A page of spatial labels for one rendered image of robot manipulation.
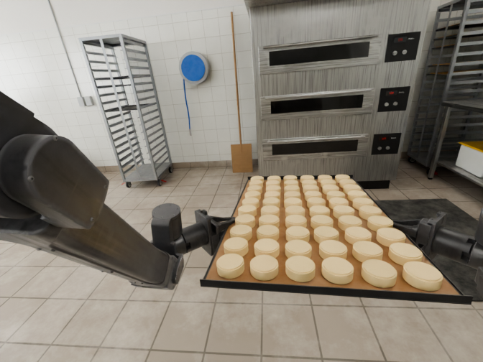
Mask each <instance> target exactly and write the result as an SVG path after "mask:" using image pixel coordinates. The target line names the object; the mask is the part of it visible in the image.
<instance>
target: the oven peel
mask: <svg viewBox="0 0 483 362"><path fill-rule="evenodd" d="M231 30H232V41H233V51H234V71H235V81H236V101H237V111H238V122H239V141H240V144H231V160H232V169H233V173H236V172H253V166H252V144H242V134H241V124H240V113H239V93H238V82H237V71H236V51H235V40H234V20H233V12H232V11H231Z"/></svg>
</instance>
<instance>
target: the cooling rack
mask: <svg viewBox="0 0 483 362"><path fill-rule="evenodd" d="M471 1H472V0H453V1H450V2H448V3H446V4H443V5H440V6H438V8H437V12H436V18H435V22H434V25H433V32H432V35H431V42H430V46H429V49H428V56H431V55H432V51H433V50H430V48H431V47H433V45H434V42H435V41H432V39H433V38H436V32H434V29H437V28H438V22H436V20H437V19H439V18H440V15H441V13H438V10H439V9H450V12H449V15H448V21H447V24H446V30H445V34H444V37H443V43H442V46H441V52H440V55H439V59H438V65H437V68H436V74H435V78H434V82H433V87H432V91H431V97H430V100H429V103H428V109H427V112H426V116H425V122H424V125H423V131H422V134H421V138H420V143H419V147H418V152H411V148H409V147H410V146H412V145H413V142H412V141H411V139H414V135H412V133H413V132H415V129H416V128H413V127H414V126H416V125H417V121H415V119H418V115H419V114H417V111H420V107H419V106H418V104H421V101H422V99H420V96H423V91H421V90H422V89H423V88H425V83H423V81H425V80H426V78H427V75H425V73H427V72H428V69H429V67H428V68H427V67H426V66H427V65H429V64H430V61H431V59H428V56H427V60H426V64H425V70H424V74H423V79H422V83H421V87H420V94H419V97H418V104H417V108H416V112H415V118H414V122H413V127H412V131H411V135H410V142H409V145H408V152H407V155H408V156H410V157H412V159H411V161H415V160H416V161H418V162H420V163H421V164H423V165H424V166H426V167H429V168H430V167H431V162H432V159H433V158H432V155H433V153H434V152H433V148H434V145H435V142H436V137H437V133H438V128H439V126H440V122H441V117H442V114H443V109H444V106H442V105H441V104H440V107H439V110H438V115H437V119H436V124H435V127H434V131H433V136H432V139H431V145H430V148H429V151H428V152H419V151H420V146H421V142H422V138H423V132H424V129H425V126H426V120H427V117H428V111H429V108H430V104H431V99H432V95H433V89H434V85H435V82H436V76H437V73H438V67H439V64H440V61H441V55H442V51H443V46H444V42H445V38H446V33H447V29H448V26H449V20H450V17H451V11H452V8H456V7H463V6H464V10H463V14H462V18H461V23H460V26H459V31H458V34H457V38H456V43H455V46H454V51H453V55H452V58H451V63H450V66H449V69H448V75H447V79H446V84H445V87H444V90H443V95H442V99H441V103H442V102H443V101H446V97H447V94H448V91H449V86H450V83H451V78H452V75H453V71H454V66H455V63H456V58H457V55H458V51H459V47H460V44H461V38H462V35H463V32H464V27H465V24H466V18H467V15H468V12H469V7H470V6H473V5H480V4H483V1H479V2H473V3H471ZM464 3H465V4H464ZM443 154H459V152H458V151H443V152H440V154H439V155H443ZM448 160H457V157H439V158H438V161H448Z"/></svg>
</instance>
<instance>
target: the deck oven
mask: <svg viewBox="0 0 483 362"><path fill-rule="evenodd" d="M244 3H245V6H246V8H247V12H248V15H249V19H250V29H251V41H252V66H253V78H254V103H255V116H256V129H257V153H258V166H259V176H287V175H294V176H303V175H353V178H354V179H355V180H356V181H357V182H358V183H359V184H360V185H361V186H362V188H363V189H364V190H365V189H389V185H390V180H396V177H397V170H398V166H399V162H400V155H401V151H402V147H403V141H404V137H405V130H406V126H407V122H408V116H409V112H410V105H411V101H412V97H413V91H414V86H415V79H416V75H417V71H418V65H419V61H420V54H421V50H422V46H423V40H424V36H425V32H426V25H427V21H428V15H429V11H430V7H431V0H244Z"/></svg>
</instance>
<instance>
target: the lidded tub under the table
mask: <svg viewBox="0 0 483 362"><path fill-rule="evenodd" d="M459 143H460V144H462V145H461V148H460V150H459V155H458V157H457V160H456V166H458V167H460V168H462V169H464V170H466V171H467V172H470V173H472V174H473V175H476V176H477V177H480V178H483V141H461V142H459Z"/></svg>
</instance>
